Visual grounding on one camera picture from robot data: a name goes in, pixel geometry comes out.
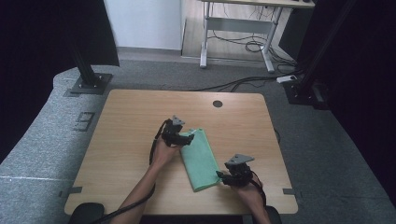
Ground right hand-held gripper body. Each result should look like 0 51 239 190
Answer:
224 153 255 188

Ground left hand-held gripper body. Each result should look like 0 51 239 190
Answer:
162 115 186 147

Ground green microfiber cloth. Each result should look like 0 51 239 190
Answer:
179 127 223 193

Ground person's left hand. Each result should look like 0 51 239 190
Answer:
149 138 181 171

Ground person's right hand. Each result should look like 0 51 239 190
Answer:
234 181 267 210

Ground grey floor tape strip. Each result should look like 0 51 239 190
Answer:
282 187 303 199
58 186 84 199

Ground person's right knee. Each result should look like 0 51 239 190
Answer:
266 205 283 224

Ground person's knee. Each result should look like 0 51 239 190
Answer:
67 202 106 224
266 205 283 224

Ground grey floor tape squares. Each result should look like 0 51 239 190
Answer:
72 111 96 133

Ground black metal stand with base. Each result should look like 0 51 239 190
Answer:
282 0 359 106
66 40 114 96

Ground white power strip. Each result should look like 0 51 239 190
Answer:
276 75 299 84

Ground person's left knee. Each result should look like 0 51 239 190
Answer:
67 202 106 224

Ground white-framed desk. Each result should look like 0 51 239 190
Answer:
199 0 316 74

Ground black box under desk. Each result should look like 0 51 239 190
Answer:
278 7 308 62

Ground black curtain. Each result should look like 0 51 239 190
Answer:
0 0 120 163
295 0 396 208

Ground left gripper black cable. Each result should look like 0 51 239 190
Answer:
90 119 172 224

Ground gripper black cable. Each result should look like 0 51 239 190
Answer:
248 170 268 209
90 119 172 224

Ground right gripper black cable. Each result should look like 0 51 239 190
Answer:
248 170 268 209

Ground black floor cables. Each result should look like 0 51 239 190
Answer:
190 68 302 93

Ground black cable bundle under desk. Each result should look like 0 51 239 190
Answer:
207 31 297 68

